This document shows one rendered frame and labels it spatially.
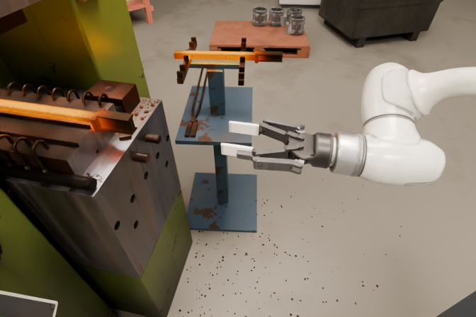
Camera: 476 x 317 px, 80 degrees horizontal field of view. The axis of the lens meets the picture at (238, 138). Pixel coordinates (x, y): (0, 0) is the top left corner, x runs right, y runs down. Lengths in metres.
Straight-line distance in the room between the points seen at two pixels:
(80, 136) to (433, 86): 0.76
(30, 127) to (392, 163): 0.80
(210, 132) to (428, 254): 1.30
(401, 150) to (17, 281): 0.93
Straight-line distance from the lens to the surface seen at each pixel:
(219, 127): 1.17
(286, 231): 1.66
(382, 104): 0.67
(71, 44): 1.00
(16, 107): 0.89
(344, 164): 0.60
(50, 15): 0.99
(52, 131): 0.79
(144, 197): 0.93
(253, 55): 1.09
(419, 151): 0.64
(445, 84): 0.68
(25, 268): 0.95
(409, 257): 1.80
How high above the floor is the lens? 1.43
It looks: 42 degrees down
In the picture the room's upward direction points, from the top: straight up
